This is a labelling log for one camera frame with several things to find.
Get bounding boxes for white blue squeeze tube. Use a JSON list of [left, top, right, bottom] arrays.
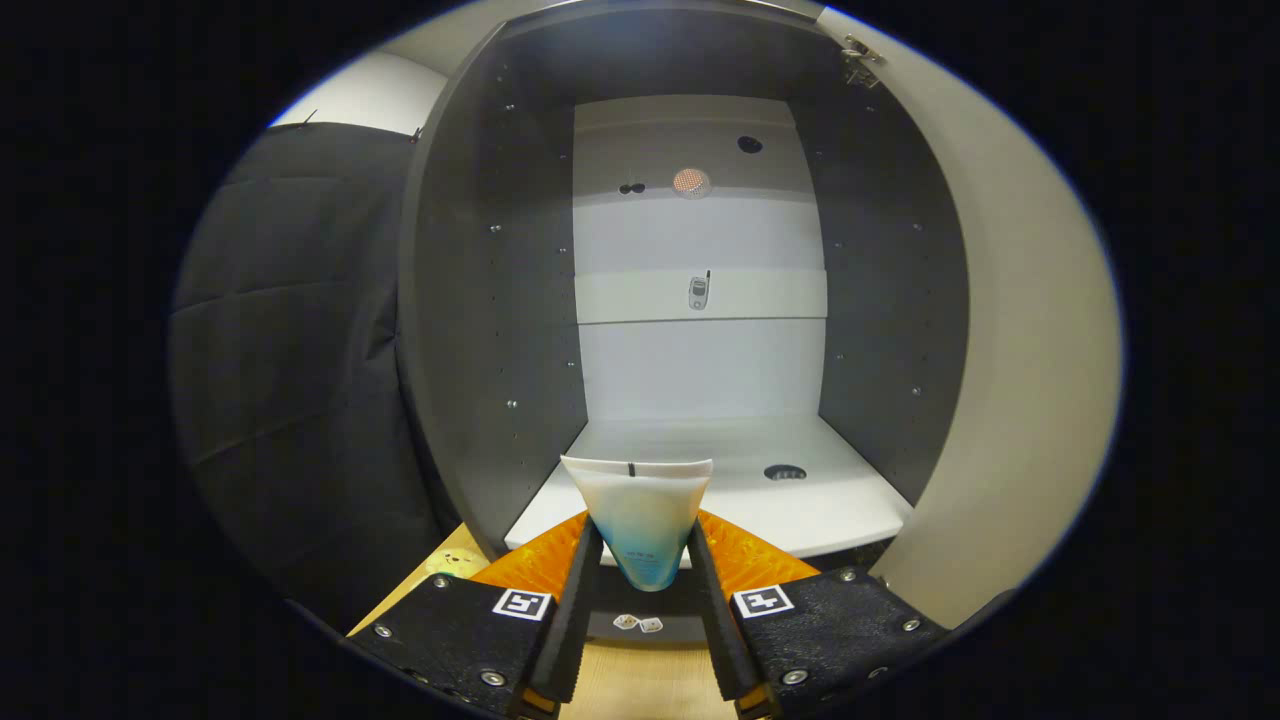
[[560, 455, 715, 593]]

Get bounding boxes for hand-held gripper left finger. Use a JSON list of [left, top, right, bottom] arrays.
[[345, 510, 606, 720]]

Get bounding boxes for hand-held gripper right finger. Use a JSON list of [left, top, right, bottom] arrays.
[[685, 508, 951, 720]]

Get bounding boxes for yellow plush toy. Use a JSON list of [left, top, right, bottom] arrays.
[[425, 548, 491, 581]]

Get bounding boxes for metal door hinge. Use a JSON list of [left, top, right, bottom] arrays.
[[843, 35, 886, 89]]

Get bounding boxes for white cabinet shelf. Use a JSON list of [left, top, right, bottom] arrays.
[[503, 415, 914, 569]]

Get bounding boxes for dark grey cabinet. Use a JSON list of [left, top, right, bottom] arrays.
[[395, 0, 971, 641]]

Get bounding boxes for black backdrop cloth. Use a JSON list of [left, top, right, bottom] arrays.
[[170, 122, 461, 633]]

